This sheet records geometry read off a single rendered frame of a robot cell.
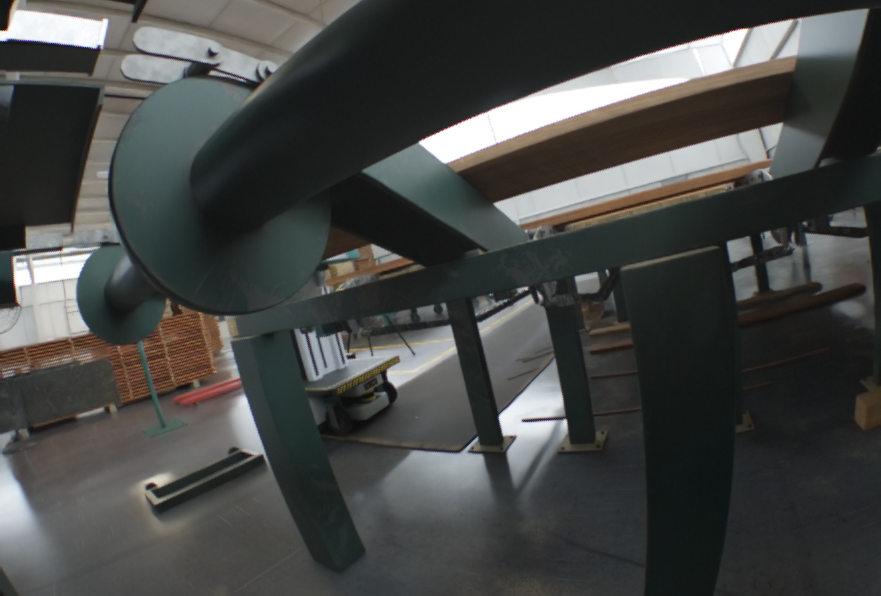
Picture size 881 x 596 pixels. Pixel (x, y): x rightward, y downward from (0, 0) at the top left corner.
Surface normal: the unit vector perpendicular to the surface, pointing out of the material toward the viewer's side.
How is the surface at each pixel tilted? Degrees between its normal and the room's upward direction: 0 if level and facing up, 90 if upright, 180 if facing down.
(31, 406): 90
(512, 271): 90
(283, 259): 90
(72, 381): 90
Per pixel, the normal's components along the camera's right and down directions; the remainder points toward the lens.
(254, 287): 0.82, -0.21
